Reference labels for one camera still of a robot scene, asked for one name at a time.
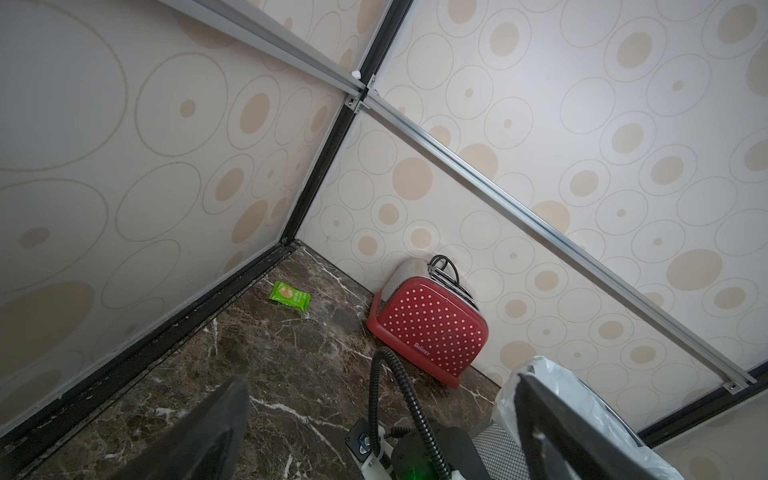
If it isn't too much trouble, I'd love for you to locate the green snack packet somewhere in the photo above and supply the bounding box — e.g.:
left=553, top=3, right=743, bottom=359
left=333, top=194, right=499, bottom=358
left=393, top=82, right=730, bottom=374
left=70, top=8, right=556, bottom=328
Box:
left=269, top=281, right=311, bottom=312

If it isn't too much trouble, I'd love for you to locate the black vertical frame post left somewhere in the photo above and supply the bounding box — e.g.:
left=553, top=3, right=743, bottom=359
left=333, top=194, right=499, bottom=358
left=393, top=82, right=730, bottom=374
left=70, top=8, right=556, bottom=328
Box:
left=280, top=0, right=412, bottom=246

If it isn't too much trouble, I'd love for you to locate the red polka dot toaster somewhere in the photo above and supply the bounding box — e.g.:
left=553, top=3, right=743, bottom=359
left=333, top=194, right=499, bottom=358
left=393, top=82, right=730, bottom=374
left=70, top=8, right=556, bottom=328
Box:
left=366, top=254, right=489, bottom=389

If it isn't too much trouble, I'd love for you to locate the aluminium left side rail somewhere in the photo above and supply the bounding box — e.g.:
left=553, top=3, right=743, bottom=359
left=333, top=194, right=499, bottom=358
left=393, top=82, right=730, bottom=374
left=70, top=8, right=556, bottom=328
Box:
left=162, top=0, right=365, bottom=99

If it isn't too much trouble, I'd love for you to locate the white plastic bin liner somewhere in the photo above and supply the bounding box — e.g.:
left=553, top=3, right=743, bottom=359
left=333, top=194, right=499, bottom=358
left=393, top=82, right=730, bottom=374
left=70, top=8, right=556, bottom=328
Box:
left=491, top=356, right=682, bottom=479

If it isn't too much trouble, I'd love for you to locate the aluminium horizontal back rail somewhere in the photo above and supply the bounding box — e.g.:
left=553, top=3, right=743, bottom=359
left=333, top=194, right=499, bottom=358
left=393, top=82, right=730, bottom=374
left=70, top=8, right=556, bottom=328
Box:
left=361, top=92, right=757, bottom=391

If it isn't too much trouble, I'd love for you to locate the black vertical frame post right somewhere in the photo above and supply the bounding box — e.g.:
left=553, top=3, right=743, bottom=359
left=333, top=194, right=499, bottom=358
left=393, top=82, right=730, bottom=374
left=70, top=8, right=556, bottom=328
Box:
left=639, top=362, right=767, bottom=448

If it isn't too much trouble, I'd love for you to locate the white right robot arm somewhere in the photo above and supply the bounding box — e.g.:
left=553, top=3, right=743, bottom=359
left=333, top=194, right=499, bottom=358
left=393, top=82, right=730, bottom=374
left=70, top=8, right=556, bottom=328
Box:
left=391, top=426, right=491, bottom=479

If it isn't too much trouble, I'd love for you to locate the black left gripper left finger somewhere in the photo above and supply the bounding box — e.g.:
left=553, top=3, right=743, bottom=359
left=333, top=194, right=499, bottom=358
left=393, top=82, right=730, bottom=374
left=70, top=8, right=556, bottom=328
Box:
left=113, top=376, right=249, bottom=479

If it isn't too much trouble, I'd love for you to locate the black toaster power cord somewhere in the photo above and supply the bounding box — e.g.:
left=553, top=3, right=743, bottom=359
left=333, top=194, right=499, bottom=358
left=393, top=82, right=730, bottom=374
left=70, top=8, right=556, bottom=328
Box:
left=427, top=254, right=478, bottom=307

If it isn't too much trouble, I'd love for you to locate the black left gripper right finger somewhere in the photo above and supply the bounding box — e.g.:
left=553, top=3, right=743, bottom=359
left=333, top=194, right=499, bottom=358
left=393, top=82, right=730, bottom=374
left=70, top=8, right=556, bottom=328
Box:
left=514, top=374, right=652, bottom=479

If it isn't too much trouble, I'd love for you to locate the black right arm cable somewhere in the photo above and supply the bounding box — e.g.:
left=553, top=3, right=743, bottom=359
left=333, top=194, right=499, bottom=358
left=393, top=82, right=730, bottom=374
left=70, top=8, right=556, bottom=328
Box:
left=367, top=346, right=451, bottom=480

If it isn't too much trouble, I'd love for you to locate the black vertical frame post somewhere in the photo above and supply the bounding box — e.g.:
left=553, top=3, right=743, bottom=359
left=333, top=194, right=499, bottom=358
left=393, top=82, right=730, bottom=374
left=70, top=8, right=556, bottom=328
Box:
left=280, top=0, right=412, bottom=246
left=639, top=362, right=767, bottom=448

